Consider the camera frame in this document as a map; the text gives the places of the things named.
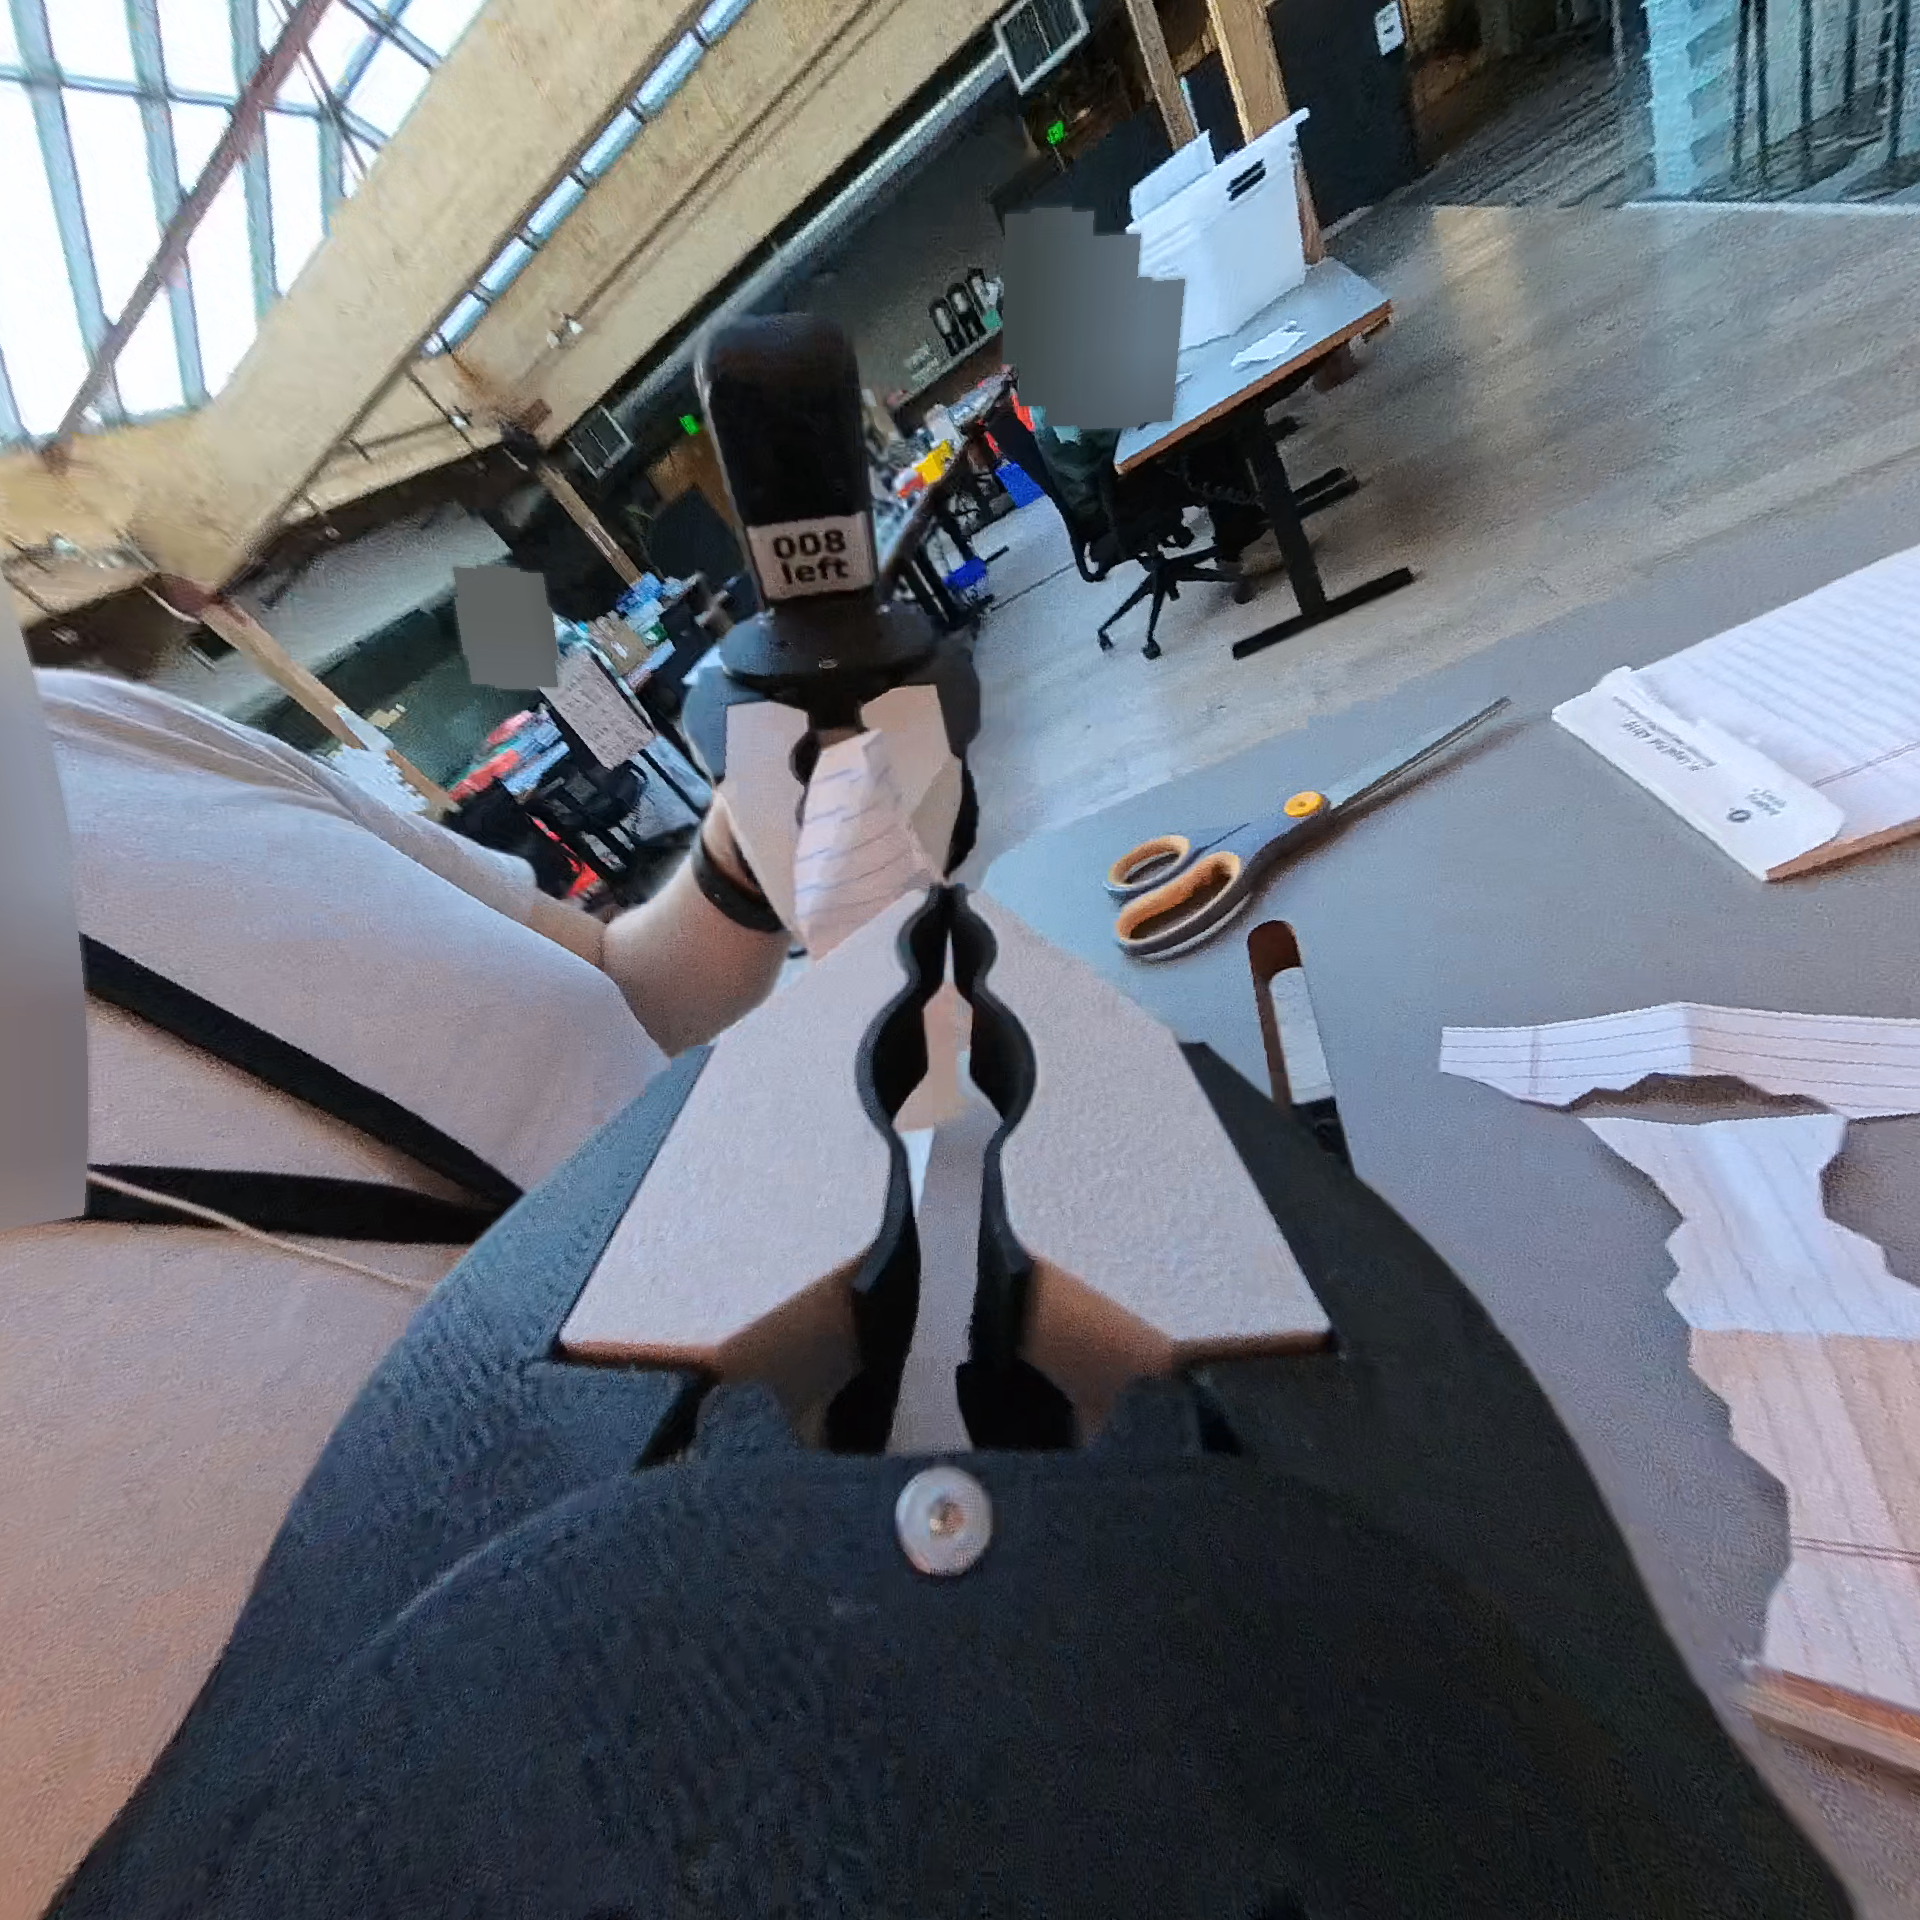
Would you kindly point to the cluttered long work table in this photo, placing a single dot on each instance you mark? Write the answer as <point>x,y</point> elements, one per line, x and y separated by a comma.
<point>938,480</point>

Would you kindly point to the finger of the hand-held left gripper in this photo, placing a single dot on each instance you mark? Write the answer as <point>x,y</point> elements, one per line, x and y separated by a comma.
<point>927,757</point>
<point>761,794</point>

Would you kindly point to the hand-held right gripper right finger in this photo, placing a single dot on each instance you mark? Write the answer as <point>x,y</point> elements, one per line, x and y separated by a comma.
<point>1154,1200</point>

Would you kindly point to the torn lined paper sheet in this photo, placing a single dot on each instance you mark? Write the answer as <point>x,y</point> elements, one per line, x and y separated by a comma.
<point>1756,1244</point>

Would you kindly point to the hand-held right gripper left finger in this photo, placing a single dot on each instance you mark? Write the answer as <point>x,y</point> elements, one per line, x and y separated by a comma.
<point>720,1184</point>

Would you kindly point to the person's left forearm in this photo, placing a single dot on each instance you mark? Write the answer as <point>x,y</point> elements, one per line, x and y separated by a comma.
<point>667,990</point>

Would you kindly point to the grey desk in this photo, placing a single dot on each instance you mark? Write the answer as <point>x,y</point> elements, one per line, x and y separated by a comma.
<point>1500,930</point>

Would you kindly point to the person's left hand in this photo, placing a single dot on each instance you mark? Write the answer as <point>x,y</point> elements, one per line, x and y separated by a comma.
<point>743,961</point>

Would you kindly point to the white paper sign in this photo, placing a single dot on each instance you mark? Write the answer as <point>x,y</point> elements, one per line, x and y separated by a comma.
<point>601,704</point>

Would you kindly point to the person's white shirt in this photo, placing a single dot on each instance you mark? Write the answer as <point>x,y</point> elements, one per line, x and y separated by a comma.
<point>301,841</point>

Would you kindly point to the wall air vent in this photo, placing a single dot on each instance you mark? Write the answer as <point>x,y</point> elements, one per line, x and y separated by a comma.
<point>1040,38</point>
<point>598,440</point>

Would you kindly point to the brown curved wooden piece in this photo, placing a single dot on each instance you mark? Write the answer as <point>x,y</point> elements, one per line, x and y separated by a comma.
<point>1261,1020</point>

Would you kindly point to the lined notepad with cardboard backing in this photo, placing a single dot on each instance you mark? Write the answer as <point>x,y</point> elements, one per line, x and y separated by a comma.
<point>1843,1723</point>

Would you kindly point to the work table with black legs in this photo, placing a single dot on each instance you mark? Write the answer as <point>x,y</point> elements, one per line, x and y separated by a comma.
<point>1290,323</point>

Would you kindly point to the lined notepad with printed header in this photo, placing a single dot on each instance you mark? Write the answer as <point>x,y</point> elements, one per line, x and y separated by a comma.
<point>1801,675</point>

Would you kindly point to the lined paper piece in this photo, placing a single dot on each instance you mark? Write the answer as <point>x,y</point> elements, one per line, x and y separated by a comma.
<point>856,854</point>

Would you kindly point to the blue storage bin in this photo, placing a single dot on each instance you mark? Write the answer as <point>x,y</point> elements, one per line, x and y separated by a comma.
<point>1018,484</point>

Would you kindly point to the white cardboard box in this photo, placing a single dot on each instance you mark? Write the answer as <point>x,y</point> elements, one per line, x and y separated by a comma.
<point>1228,224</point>

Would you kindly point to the black office chair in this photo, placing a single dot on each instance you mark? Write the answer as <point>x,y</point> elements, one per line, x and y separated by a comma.
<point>1123,523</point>

